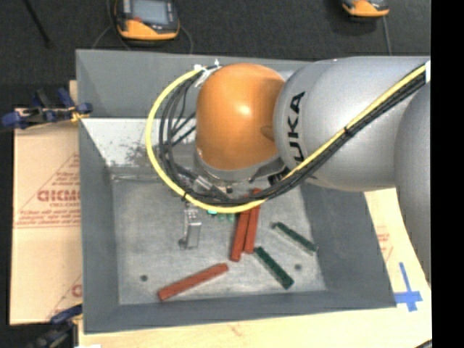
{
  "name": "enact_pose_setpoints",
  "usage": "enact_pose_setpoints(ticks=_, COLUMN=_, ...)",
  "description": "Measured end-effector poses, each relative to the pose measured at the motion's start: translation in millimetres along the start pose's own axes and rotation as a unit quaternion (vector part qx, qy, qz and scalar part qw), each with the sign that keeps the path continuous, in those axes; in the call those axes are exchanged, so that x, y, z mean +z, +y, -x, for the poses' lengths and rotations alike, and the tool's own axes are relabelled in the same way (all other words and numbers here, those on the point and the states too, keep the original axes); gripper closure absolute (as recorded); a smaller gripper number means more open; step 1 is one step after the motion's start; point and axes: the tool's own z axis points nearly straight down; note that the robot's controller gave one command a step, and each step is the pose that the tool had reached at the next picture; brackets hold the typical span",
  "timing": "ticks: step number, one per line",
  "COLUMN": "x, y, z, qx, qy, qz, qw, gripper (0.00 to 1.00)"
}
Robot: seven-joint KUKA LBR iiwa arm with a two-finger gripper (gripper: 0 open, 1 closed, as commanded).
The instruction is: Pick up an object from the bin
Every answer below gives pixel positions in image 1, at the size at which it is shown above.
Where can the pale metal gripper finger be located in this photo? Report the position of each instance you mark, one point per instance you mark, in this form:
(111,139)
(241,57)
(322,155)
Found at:
(185,230)
(195,235)

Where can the grey metal bin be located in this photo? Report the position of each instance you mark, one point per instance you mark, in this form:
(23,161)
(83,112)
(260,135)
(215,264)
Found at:
(145,230)

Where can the dark green flat block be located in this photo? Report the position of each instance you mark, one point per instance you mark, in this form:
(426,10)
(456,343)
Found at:
(273,268)
(295,238)

